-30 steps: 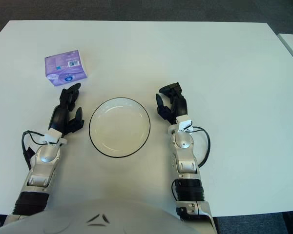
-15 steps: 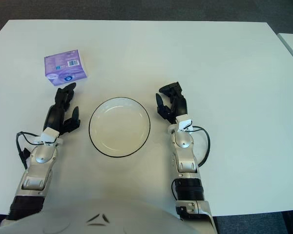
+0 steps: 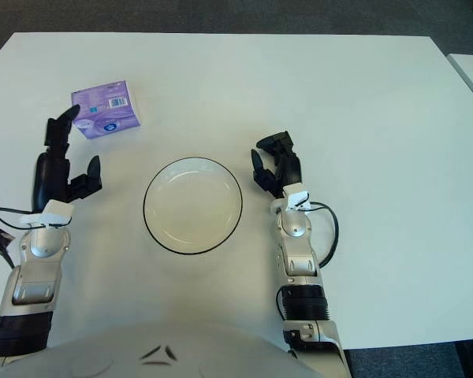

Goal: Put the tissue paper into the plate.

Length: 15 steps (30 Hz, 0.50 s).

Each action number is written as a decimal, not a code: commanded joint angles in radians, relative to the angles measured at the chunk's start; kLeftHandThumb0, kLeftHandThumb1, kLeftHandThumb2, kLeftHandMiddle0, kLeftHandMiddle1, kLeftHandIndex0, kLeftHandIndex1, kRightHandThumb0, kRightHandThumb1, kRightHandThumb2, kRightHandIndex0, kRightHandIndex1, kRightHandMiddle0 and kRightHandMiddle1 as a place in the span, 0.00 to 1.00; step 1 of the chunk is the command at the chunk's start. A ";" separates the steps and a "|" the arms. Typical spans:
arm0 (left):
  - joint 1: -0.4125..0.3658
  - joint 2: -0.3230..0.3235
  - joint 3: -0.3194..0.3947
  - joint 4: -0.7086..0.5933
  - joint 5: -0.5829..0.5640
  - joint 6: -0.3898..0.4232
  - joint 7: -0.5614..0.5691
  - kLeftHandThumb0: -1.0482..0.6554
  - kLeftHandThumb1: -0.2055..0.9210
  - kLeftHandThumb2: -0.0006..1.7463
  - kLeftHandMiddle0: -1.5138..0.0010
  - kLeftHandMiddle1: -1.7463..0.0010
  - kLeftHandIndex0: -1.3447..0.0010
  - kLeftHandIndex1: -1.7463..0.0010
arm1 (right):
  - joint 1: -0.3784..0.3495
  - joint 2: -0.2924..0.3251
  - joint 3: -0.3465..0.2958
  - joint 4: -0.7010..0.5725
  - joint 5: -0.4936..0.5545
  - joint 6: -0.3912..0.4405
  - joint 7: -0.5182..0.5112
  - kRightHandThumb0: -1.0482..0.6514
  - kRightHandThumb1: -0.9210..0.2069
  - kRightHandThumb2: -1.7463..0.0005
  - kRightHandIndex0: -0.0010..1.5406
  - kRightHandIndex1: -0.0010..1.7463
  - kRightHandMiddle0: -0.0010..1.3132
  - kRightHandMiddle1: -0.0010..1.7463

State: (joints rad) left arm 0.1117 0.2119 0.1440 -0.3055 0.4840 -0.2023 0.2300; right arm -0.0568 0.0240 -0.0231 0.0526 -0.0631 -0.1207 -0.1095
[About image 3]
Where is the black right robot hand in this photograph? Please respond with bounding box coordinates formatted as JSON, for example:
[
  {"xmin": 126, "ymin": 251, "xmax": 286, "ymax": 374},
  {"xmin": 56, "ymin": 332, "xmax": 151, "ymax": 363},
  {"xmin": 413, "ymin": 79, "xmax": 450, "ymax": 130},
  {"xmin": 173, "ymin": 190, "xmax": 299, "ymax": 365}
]
[{"xmin": 251, "ymin": 131, "xmax": 303, "ymax": 198}]

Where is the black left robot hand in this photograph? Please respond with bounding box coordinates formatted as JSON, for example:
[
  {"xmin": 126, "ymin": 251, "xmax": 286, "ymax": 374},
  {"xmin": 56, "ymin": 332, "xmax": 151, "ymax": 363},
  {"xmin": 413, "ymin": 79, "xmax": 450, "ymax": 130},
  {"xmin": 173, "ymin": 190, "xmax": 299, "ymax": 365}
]
[{"xmin": 30, "ymin": 104, "xmax": 104, "ymax": 213}]

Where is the purple tissue paper pack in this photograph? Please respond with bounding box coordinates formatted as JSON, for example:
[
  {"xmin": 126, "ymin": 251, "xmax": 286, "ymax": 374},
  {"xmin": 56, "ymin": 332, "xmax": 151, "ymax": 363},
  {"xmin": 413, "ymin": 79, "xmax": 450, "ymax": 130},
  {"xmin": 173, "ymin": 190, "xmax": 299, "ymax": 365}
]
[{"xmin": 70, "ymin": 80, "xmax": 143, "ymax": 141}]

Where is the white plate with black rim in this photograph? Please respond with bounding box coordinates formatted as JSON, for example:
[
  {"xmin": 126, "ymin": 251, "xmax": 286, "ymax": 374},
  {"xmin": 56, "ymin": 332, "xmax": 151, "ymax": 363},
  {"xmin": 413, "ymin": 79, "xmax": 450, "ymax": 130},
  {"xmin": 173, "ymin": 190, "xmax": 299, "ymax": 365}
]
[{"xmin": 142, "ymin": 156, "xmax": 244, "ymax": 256}]

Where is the silver robot torso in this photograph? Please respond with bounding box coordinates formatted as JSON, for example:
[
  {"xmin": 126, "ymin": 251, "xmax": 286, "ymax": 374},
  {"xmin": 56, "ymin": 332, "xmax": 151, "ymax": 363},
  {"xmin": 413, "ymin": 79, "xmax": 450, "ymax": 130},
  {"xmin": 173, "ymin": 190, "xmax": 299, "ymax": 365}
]
[{"xmin": 0, "ymin": 319, "xmax": 334, "ymax": 378}]

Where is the black table leg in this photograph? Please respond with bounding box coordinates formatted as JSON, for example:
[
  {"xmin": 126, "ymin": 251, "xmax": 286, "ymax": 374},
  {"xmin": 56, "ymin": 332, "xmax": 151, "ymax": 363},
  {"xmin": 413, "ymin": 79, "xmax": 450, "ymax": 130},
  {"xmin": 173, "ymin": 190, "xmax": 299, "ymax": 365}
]
[{"xmin": 452, "ymin": 339, "xmax": 473, "ymax": 378}]

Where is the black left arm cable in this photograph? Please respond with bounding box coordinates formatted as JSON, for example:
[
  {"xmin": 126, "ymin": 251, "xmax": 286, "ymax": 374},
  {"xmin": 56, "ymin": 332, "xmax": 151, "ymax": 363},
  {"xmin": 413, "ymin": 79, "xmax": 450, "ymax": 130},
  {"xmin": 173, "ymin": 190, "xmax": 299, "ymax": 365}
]
[{"xmin": 0, "ymin": 204, "xmax": 62, "ymax": 271}]

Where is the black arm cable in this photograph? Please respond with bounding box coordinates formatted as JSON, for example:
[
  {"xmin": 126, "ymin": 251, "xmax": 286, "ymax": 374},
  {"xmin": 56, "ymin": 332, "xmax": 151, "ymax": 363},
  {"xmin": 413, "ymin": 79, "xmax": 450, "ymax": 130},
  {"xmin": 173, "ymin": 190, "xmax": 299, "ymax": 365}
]
[
  {"xmin": 0, "ymin": 204, "xmax": 62, "ymax": 271},
  {"xmin": 299, "ymin": 201, "xmax": 341, "ymax": 267}
]

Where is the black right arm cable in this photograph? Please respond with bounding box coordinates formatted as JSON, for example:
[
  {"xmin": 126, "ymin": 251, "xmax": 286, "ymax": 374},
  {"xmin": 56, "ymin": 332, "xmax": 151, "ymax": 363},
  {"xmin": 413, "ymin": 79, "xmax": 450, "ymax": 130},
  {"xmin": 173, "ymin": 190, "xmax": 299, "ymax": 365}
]
[{"xmin": 299, "ymin": 201, "xmax": 341, "ymax": 267}]

